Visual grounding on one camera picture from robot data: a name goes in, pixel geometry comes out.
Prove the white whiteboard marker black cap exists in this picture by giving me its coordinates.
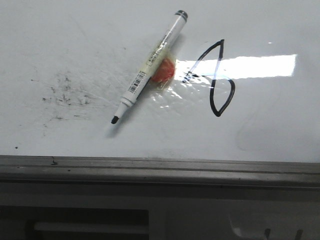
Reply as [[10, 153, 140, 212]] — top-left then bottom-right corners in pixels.
[[111, 10, 188, 124]]

